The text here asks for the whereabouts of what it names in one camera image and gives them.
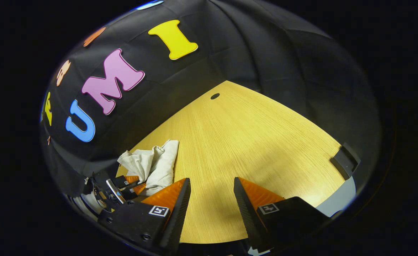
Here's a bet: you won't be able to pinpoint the white jeans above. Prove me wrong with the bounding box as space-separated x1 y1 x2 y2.
117 139 180 197

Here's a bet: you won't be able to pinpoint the black table edge bracket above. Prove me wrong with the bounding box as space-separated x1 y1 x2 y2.
330 142 361 181

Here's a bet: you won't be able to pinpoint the ceiling light strip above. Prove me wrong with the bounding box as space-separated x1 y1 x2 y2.
135 0 164 10

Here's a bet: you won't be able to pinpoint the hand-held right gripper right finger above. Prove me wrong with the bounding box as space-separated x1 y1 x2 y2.
233 177 333 252

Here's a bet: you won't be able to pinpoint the black backdrop cloth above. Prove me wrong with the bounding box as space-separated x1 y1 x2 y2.
40 0 382 199

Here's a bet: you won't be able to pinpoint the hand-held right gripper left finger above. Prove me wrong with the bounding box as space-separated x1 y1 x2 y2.
97 177 192 255

